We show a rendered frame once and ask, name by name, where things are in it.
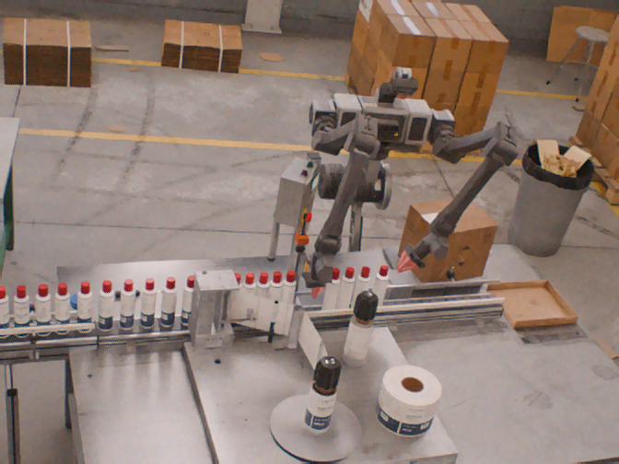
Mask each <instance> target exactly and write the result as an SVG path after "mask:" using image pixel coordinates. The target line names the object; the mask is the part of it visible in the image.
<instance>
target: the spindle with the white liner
mask: <svg viewBox="0 0 619 464"><path fill-rule="evenodd" d="M378 304H379V299H378V296H377V294H375V293H374V292H373V291H366V290H364V291H362V292H361V293H359V294H358V295H357V297H356V303H355V307H353V313H355V314H353V316H352V317H351V319H350V324H349V328H348V333H347V337H346V341H345V348H344V353H343V355H342V359H343V361H344V362H345V363H346V364H348V365H350V366H362V365H363V364H364V363H365V362H366V357H367V351H368V344H369V340H371V336H372V332H373V327H374V324H375V322H374V318H376V313H377V309H378Z"/></svg>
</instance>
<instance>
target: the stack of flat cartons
mask: <svg viewBox="0 0 619 464"><path fill-rule="evenodd" d="M2 45H3V46H2V47H3V53H2V54H3V57H4V59H3V65H4V77H5V80H4V82H5V85H23V86H47V87H54V86H56V87H91V85H92V78H91V77H92V66H91V65H92V59H91V58H92V56H91V54H92V53H91V51H92V46H91V36H90V26H89V22H83V21H75V22H66V21H61V20H50V19H43V20H41V19H22V18H16V17H6V18H5V23H4V34H3V44H2Z"/></svg>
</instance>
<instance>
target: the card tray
mask: <svg viewBox="0 0 619 464"><path fill-rule="evenodd" d="M485 291H486V292H487V293H493V294H495V296H496V297H504V298H505V301H504V303H502V304H501V305H502V306H503V308H504V309H503V312H502V313H503V314H504V316H505V318H506V319H507V321H508V322H509V324H511V325H512V326H513V328H514V329H516V328H527V327H539V326H551V325H562V324H574V323H576V322H577V320H578V314H577V313H576V312H575V310H574V309H573V308H572V307H571V306H570V305H569V304H568V303H567V302H566V301H565V299H564V298H563V297H562V296H561V295H560V293H559V292H558V291H557V290H556V289H555V287H554V286H553V285H552V284H551V281H550V280H549V279H540V280H525V281H510V283H499V284H488V285H487V288H486V290H485Z"/></svg>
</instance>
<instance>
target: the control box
mask: <svg viewBox="0 0 619 464"><path fill-rule="evenodd" d="M308 163H309V161H307V159H304V158H299V157H295V158H294V159H293V162H292V163H291V164H290V165H289V167H288V168H286V170H285V171H284V172H283V174H282V175H281V176H280V182H279V188H278V195H277V201H276V208H275V214H274V221H275V222H277V223H281V224H284V225H288V226H293V227H299V226H300V225H301V224H302V222H304V221H305V219H304V214H308V213H310V210H311V209H312V207H313V203H314V198H315V196H314V198H313V199H312V201H311V202H310V204H309V198H310V195H311V192H310V189H311V183H312V180H313V177H314V176H315V175H316V173H317V172H318V170H321V166H319V165H316V163H314V164H313V169H308V168H307V165H308ZM302 169H306V170H307V171H308V177H301V176H300V173H301V170H302ZM316 186H317V184H316ZM316 186H315V187H316ZM315 187H314V189H315ZM314 189H313V190H314ZM313 190H312V191H313ZM308 204H309V206H308Z"/></svg>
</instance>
